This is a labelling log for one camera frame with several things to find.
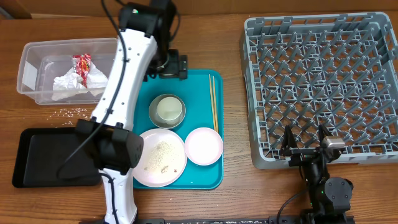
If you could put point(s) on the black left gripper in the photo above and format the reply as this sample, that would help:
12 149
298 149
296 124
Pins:
176 65

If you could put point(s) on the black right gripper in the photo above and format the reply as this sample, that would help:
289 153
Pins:
300 154

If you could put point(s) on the red snack wrapper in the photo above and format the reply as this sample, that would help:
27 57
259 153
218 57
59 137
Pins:
81 65

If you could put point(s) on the white napkin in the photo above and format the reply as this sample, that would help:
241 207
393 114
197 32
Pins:
67 85
96 80

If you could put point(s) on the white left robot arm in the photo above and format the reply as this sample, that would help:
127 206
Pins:
143 51

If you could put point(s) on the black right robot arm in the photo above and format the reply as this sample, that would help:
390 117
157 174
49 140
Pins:
329 196

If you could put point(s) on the grey dishwasher rack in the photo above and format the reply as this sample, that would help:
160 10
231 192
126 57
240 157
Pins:
336 70

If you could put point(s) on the left wooden chopstick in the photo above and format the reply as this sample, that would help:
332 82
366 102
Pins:
212 103

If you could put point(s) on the wooden chopstick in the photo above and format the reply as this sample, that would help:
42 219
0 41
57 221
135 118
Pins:
215 105
212 103

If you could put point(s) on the teal serving tray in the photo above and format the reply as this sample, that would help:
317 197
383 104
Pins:
195 93

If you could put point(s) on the white cup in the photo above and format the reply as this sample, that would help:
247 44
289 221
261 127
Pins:
169 110

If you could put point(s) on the right wooden chopstick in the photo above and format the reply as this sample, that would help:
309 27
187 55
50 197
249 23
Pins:
215 105

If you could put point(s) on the small pink plate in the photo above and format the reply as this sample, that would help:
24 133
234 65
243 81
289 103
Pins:
203 146

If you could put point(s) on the large pink plate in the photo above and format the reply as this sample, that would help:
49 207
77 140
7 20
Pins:
163 158

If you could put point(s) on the clear plastic bin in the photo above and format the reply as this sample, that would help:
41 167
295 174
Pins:
42 62

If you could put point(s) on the scattered rice grains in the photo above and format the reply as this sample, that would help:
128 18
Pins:
66 117

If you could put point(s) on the black plastic tray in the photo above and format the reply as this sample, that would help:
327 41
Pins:
42 151

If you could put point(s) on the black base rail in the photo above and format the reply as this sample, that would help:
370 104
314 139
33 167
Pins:
270 220

